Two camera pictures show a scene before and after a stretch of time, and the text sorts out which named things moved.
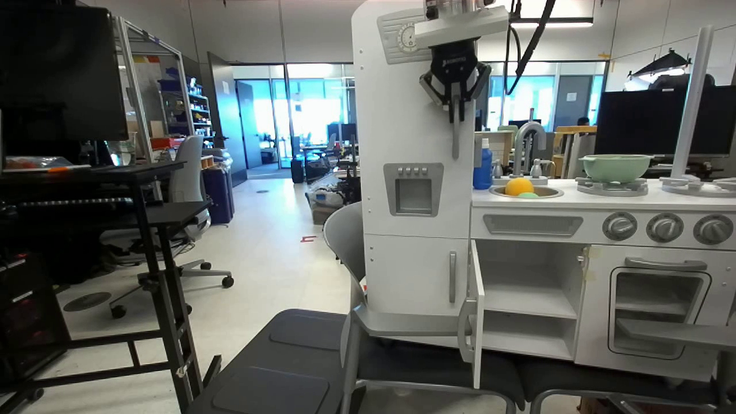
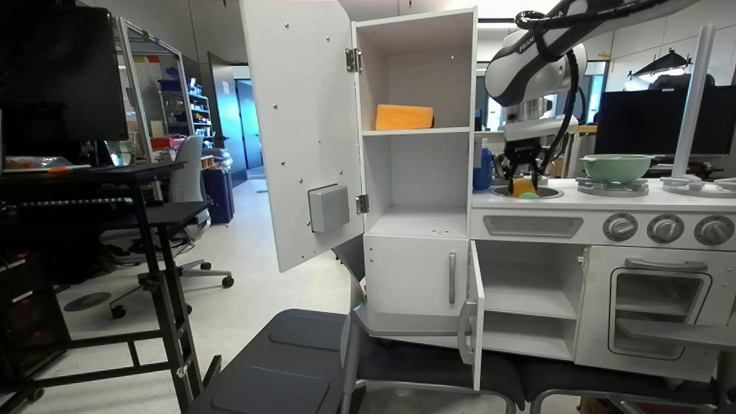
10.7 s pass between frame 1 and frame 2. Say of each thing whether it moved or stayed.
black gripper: moved
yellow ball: stayed
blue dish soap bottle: stayed
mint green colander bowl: stayed
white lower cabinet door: stayed
